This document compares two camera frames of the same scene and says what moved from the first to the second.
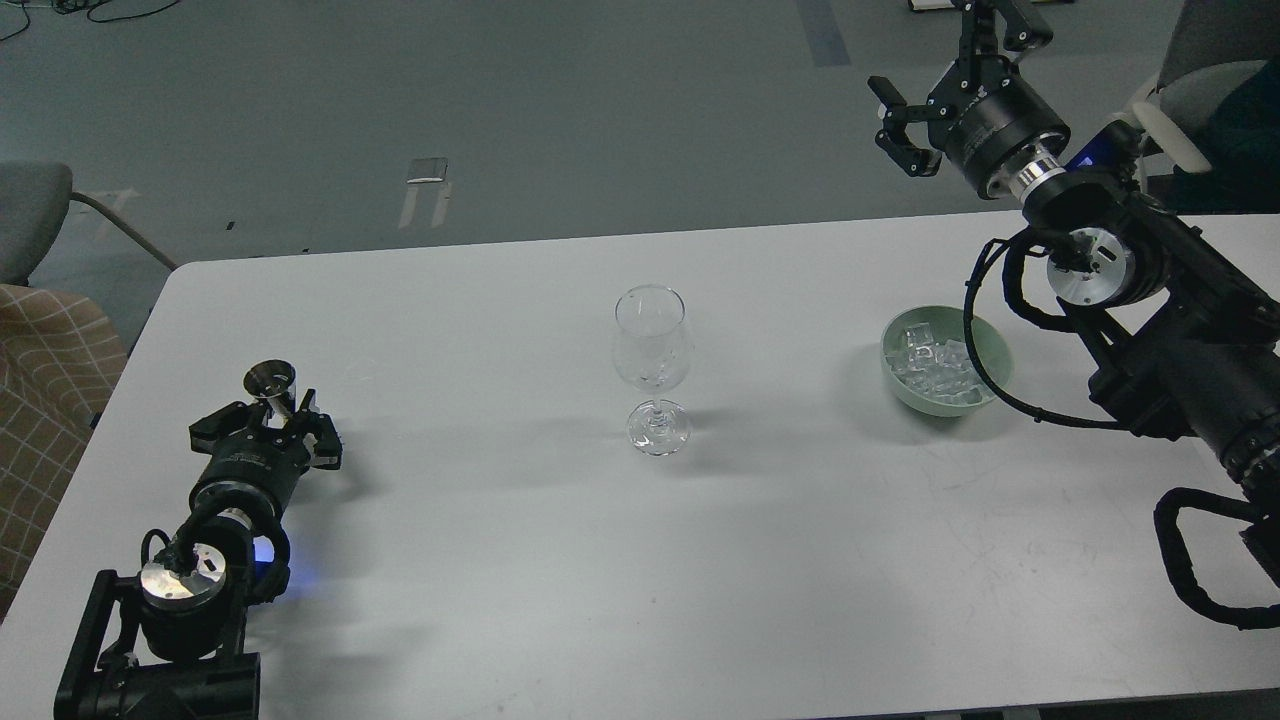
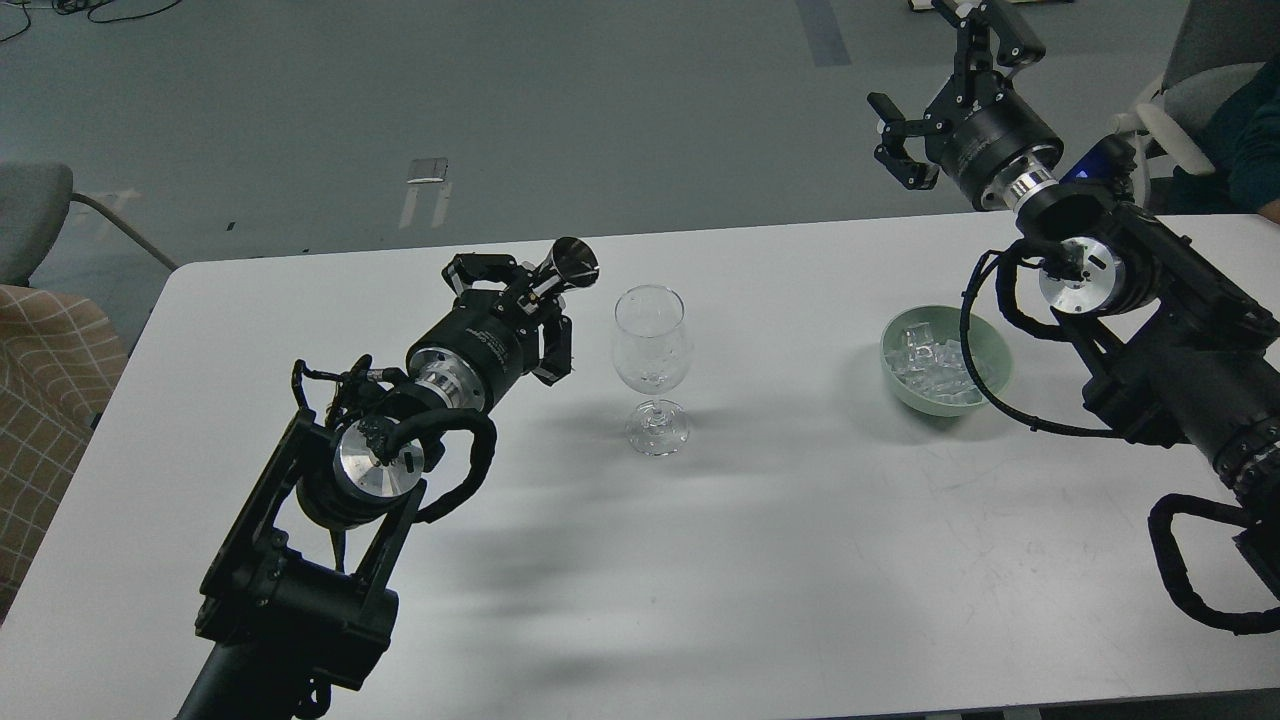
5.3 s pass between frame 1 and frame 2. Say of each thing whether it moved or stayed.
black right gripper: stayed
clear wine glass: stayed
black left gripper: moved
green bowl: stayed
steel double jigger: moved
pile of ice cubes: stayed
